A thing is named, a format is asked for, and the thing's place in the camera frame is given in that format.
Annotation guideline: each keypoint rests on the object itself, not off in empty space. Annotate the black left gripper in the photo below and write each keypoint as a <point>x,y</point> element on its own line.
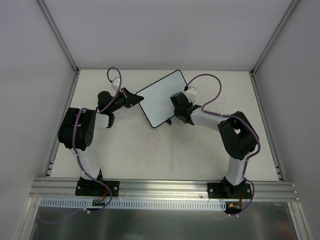
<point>126,97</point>

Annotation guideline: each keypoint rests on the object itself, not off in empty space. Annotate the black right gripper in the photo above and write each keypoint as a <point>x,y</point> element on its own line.
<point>183,116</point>

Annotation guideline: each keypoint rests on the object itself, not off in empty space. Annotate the white whiteboard black frame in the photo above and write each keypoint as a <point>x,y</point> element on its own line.
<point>156,104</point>

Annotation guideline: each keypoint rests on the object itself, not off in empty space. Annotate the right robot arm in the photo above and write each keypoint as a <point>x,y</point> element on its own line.
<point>237,135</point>

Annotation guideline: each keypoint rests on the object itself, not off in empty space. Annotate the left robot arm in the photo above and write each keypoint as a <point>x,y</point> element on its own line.
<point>76,132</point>

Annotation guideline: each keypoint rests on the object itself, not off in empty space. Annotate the black whiteboard stand foot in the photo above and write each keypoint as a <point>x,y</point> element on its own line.
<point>169,122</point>

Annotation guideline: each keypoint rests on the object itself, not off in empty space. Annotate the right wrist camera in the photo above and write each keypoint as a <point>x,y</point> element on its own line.
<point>190,91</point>

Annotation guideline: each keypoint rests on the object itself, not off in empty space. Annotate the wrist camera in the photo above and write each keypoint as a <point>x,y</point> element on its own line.
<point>116,83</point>
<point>190,91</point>

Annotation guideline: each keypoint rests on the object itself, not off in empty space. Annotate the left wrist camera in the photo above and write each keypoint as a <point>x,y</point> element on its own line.
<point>116,83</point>

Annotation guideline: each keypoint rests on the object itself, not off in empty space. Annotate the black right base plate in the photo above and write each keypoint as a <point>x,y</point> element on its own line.
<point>226,191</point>

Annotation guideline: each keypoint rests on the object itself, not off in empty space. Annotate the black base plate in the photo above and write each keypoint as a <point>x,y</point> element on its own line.
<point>90,188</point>
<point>226,191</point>

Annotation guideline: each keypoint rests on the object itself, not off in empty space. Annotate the left aluminium frame post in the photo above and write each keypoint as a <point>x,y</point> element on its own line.
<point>57,34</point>

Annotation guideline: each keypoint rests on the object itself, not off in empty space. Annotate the aluminium frame post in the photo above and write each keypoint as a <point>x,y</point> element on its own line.
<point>57,34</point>
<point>275,34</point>

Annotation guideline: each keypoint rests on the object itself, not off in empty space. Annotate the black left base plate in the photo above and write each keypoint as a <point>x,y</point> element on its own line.
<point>90,188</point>

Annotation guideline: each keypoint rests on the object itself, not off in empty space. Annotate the white slotted cable duct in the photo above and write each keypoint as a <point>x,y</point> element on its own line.
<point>200,205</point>

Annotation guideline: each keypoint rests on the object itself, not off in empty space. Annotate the aluminium front rail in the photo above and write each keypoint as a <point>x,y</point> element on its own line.
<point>176,190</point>

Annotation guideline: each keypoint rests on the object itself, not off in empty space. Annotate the right aluminium frame post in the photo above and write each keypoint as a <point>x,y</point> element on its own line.
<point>275,34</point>

